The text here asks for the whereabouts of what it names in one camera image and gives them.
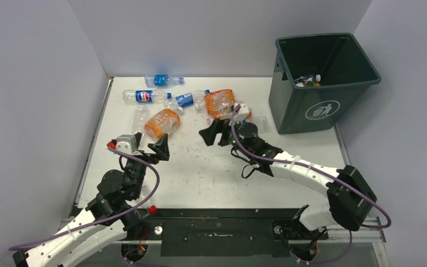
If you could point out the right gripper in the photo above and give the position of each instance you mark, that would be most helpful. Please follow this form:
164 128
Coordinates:
218 126

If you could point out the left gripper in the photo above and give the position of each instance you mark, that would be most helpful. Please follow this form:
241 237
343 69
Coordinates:
160 148

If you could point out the crushed clear water bottle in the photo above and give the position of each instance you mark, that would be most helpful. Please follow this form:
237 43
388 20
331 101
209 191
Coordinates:
301 81

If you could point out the orange juice bottle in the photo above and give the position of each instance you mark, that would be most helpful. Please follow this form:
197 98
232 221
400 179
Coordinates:
313 84

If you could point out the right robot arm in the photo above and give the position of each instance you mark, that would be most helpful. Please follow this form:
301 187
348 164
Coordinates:
349 197

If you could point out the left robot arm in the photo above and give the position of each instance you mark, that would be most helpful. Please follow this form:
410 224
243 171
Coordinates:
112 215

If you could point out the dark green trash bin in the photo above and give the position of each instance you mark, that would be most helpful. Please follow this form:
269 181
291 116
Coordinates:
346 74

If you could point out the flat orange label bottle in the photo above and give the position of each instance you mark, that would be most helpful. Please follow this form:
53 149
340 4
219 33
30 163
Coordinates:
213 119

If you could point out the large orange label bottle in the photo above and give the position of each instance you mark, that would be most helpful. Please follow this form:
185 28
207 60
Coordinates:
216 104

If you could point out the orange label crushed bottle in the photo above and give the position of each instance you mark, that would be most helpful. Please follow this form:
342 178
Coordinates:
166 121

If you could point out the clear unlabelled bottle blue cap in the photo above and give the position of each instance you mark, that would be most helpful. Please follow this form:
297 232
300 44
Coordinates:
141 116

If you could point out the clear bottle blue label tilted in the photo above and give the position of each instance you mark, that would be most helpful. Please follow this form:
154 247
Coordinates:
178 103

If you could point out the clear bottle blue label right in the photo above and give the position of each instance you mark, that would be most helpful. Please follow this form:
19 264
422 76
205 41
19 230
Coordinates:
262 124

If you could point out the pepsi bottle blue cap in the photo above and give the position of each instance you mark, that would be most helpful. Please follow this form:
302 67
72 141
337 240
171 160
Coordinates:
145 96

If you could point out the clear bottle blue label far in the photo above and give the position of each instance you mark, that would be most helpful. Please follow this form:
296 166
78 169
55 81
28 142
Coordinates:
163 80

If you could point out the red emergency button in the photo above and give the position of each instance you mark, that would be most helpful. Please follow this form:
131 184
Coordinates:
152 210

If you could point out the white knob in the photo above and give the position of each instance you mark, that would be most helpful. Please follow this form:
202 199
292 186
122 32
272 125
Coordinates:
158 230

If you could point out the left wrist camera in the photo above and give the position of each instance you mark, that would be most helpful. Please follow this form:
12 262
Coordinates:
122 143

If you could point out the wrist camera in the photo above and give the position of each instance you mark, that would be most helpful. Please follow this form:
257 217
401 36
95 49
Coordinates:
240 112
122 143

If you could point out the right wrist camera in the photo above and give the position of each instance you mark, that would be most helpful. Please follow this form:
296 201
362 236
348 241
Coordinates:
240 112

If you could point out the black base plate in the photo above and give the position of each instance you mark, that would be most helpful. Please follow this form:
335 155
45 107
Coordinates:
219 237

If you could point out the aluminium rail frame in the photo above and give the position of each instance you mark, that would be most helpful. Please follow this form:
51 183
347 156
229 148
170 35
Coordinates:
368 236

